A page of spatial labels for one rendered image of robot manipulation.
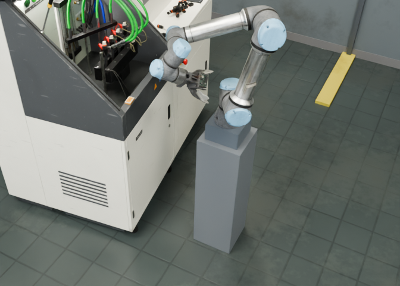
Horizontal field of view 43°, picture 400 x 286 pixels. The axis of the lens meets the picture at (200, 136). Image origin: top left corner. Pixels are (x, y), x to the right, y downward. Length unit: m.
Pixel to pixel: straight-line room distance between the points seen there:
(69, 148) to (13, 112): 0.35
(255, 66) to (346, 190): 1.64
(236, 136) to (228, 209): 0.50
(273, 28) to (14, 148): 1.70
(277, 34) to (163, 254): 1.57
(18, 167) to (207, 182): 1.15
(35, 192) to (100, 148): 0.74
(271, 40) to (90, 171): 1.31
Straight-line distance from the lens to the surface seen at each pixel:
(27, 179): 3.24
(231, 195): 2.72
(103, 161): 2.76
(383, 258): 3.30
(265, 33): 2.08
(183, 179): 3.49
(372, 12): 4.81
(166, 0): 3.42
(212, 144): 2.56
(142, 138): 2.83
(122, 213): 3.02
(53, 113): 2.72
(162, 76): 2.14
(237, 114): 2.28
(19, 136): 3.00
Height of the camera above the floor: 2.50
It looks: 41 degrees down
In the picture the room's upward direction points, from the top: 2 degrees clockwise
